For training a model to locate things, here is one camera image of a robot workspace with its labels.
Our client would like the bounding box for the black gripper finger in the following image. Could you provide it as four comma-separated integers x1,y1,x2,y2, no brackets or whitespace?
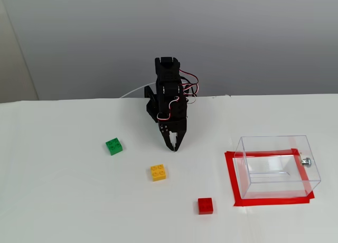
158,122,175,152
173,131,187,152

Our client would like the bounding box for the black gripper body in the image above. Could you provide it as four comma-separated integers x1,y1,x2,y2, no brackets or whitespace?
157,94,189,135

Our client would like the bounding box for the red lego brick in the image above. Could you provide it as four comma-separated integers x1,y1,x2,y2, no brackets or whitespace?
198,197,214,216

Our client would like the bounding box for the yellow lego brick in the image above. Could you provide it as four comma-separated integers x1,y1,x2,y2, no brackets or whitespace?
150,163,167,182

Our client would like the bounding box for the green lego brick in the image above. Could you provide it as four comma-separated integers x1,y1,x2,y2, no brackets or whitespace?
105,137,124,156

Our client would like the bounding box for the silver metal box lock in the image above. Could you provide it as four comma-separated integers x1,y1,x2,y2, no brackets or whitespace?
299,152,313,169

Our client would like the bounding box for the transparent plastic box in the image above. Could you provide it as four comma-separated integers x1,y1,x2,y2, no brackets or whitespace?
233,134,322,200

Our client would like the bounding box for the black table clamp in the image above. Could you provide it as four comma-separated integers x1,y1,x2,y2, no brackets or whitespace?
144,86,158,101

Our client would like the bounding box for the gripper servo wire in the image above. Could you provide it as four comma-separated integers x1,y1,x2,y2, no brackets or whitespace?
157,96,180,121

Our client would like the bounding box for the wrist servo wire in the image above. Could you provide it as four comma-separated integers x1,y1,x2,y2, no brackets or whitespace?
184,82,200,105

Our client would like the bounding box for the forearm servo wire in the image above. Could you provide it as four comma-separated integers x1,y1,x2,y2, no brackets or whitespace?
179,70,199,85

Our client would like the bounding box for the white cable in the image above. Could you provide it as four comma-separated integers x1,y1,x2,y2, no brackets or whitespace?
120,82,158,98

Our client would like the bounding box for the red base plate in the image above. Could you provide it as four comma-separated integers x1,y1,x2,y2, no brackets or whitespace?
224,147,315,208

